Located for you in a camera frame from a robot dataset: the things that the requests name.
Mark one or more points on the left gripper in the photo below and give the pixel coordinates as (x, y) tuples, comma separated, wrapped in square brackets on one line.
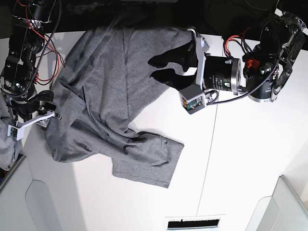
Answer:
[(213, 72)]

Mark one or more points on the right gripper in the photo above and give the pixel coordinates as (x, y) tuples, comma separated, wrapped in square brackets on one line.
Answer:
[(38, 105)]

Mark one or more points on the grey t-shirt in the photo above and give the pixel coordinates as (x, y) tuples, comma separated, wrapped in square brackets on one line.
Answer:
[(105, 84)]

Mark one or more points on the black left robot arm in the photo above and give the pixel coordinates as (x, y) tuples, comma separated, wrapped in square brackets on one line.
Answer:
[(258, 73)]

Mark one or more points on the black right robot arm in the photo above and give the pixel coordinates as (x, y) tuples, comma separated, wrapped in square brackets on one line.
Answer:
[(27, 46)]

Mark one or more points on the light grey cloth pile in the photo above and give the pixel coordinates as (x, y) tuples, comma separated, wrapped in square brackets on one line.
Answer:
[(9, 147)]

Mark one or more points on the left white bin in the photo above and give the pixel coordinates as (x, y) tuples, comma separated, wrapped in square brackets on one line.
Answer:
[(14, 213)]

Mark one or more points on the white bin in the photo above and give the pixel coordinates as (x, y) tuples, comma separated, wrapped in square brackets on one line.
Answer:
[(14, 213), (282, 211)]

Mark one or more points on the right white bin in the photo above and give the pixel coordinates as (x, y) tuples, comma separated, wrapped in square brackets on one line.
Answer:
[(282, 211)]

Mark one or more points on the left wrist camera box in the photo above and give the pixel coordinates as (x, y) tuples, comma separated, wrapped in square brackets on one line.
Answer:
[(192, 98)]

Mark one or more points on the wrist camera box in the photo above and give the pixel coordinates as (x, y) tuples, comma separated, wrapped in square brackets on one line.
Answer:
[(16, 132), (192, 98)]

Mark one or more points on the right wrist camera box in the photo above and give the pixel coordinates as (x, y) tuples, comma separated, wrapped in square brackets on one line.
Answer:
[(16, 132)]

